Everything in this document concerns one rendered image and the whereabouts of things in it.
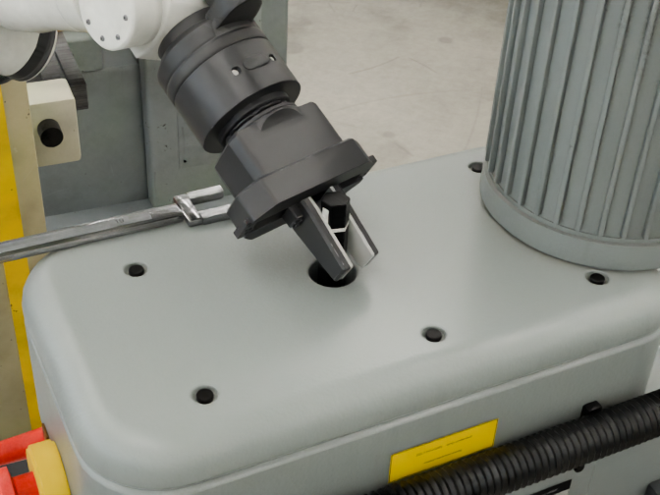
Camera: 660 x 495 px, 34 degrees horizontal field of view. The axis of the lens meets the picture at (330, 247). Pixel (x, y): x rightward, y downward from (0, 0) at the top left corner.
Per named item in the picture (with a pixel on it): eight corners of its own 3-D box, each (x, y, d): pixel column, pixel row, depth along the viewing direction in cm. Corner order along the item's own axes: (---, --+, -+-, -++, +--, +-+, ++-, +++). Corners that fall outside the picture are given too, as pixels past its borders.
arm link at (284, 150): (345, 203, 87) (264, 89, 90) (396, 140, 80) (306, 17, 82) (223, 263, 80) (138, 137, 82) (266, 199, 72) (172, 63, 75)
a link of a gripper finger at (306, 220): (339, 282, 79) (293, 214, 80) (357, 262, 77) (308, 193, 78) (323, 290, 78) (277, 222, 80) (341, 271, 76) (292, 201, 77)
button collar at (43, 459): (50, 540, 80) (40, 486, 76) (30, 483, 84) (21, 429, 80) (77, 531, 80) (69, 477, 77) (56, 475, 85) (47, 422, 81)
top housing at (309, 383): (117, 640, 73) (97, 483, 64) (26, 393, 92) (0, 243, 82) (655, 437, 91) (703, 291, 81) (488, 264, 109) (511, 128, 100)
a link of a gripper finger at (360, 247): (375, 252, 78) (327, 185, 79) (357, 271, 80) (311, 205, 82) (391, 244, 79) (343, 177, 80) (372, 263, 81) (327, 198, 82)
